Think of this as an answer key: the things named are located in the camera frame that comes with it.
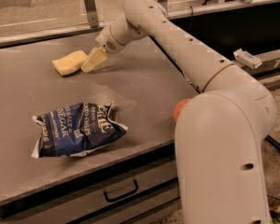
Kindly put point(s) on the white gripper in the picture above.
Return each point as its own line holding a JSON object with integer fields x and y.
{"x": 104, "y": 41}

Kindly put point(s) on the yellow sponge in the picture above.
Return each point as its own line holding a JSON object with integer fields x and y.
{"x": 70, "y": 63}

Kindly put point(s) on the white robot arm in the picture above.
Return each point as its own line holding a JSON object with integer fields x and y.
{"x": 218, "y": 133}

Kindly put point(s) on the blue chip bag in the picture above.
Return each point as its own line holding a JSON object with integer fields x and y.
{"x": 76, "y": 130}

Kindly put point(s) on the red apple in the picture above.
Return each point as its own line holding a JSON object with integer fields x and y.
{"x": 179, "y": 106}

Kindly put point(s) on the white small box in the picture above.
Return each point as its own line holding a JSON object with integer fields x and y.
{"x": 247, "y": 59}

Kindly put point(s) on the grey drawer front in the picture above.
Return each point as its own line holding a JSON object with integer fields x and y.
{"x": 158, "y": 195}

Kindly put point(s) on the metal bracket left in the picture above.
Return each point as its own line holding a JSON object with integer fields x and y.
{"x": 91, "y": 13}

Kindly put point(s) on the black drawer handle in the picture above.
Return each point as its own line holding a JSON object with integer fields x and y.
{"x": 120, "y": 193}

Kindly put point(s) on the wire basket with items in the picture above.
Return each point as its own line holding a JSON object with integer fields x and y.
{"x": 274, "y": 203}

